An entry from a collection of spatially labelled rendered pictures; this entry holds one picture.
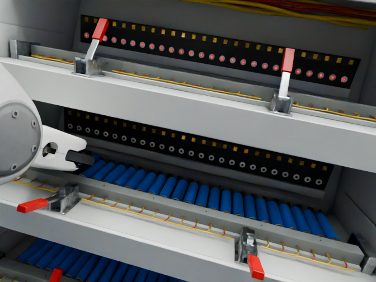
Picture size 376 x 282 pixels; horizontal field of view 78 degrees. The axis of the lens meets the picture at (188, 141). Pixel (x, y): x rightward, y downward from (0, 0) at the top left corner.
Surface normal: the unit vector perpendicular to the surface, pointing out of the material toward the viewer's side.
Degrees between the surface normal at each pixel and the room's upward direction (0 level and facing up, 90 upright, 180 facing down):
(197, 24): 90
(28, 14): 90
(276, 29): 90
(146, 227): 16
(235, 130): 107
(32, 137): 84
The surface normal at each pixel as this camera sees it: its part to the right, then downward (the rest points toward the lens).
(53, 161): 0.88, 0.39
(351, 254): -0.18, 0.31
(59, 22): 0.97, 0.22
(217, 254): 0.16, -0.93
